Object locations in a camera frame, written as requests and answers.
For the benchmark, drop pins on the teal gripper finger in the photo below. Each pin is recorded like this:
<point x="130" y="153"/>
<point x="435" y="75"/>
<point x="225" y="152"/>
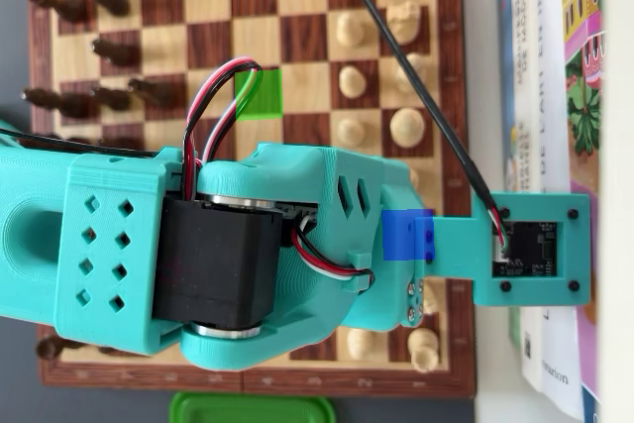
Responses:
<point x="415" y="301"/>

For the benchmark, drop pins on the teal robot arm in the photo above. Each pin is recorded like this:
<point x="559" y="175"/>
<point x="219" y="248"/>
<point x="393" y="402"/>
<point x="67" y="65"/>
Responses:
<point x="44" y="269"/>

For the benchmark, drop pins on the white wooden rook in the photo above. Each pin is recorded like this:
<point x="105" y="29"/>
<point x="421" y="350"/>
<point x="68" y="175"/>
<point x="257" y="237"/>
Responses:
<point x="423" y="348"/>

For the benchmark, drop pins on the white wooden pawn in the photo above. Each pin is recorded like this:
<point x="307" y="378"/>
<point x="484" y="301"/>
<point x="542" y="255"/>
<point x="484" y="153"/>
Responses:
<point x="350" y="81"/>
<point x="359" y="343"/>
<point x="349" y="29"/>
<point x="350" y="133"/>

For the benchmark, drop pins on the white wooden bishop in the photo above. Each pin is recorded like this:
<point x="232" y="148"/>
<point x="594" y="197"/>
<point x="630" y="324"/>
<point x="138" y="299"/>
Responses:
<point x="403" y="81"/>

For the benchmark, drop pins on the wooden chessboard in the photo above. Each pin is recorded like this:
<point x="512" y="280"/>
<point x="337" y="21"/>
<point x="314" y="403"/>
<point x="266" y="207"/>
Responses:
<point x="307" y="96"/>

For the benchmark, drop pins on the white Gabrielle Chanel book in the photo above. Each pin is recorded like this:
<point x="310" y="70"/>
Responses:
<point x="527" y="96"/>

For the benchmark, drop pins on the green plastic tray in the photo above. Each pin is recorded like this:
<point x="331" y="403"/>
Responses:
<point x="247" y="410"/>

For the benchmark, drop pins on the dark wooden knight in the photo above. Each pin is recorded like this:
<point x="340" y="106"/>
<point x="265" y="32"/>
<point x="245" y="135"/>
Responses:
<point x="158" y="92"/>

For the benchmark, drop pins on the dark wooden bishop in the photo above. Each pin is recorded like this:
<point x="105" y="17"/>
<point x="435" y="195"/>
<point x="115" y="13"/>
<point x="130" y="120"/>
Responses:
<point x="59" y="102"/>

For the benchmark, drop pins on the dark wooden rook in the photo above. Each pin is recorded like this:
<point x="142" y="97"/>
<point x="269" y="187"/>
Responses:
<point x="64" y="4"/>
<point x="49" y="348"/>

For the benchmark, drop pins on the teal camera mount with board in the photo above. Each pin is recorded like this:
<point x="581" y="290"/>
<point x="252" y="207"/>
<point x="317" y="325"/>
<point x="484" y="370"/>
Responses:
<point x="460" y="244"/>

